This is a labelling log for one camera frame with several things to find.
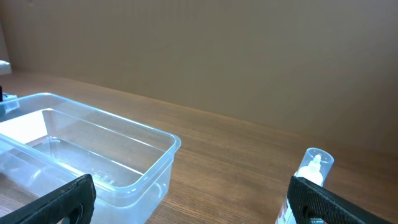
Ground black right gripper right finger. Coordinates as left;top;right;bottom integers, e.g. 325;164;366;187
287;176;391;224

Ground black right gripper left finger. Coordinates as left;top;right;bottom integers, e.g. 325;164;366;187
1;174;96;224

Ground clear dropper bottle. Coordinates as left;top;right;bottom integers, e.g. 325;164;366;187
275;147;334;224

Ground white medicine box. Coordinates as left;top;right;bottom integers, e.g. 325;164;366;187
1;93;20;115

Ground clear plastic container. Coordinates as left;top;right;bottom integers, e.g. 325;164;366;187
1;93;181;223

